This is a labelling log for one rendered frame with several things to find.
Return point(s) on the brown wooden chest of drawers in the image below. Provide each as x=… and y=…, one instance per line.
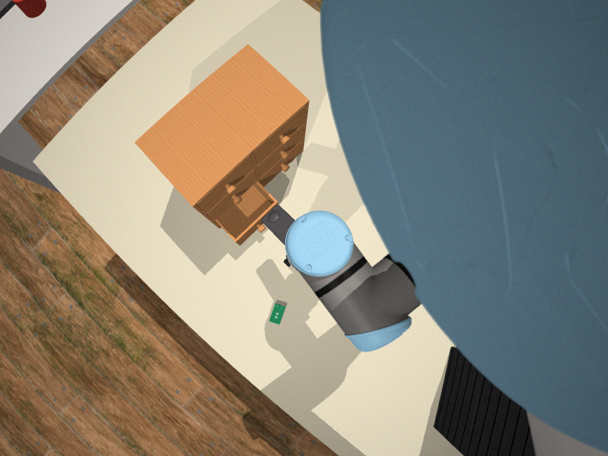
x=199, y=141

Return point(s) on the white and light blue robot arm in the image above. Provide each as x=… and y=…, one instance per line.
x=476, y=132

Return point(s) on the brown wooden drawer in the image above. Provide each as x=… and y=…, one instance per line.
x=281, y=152
x=281, y=165
x=227, y=185
x=281, y=135
x=256, y=203
x=245, y=184

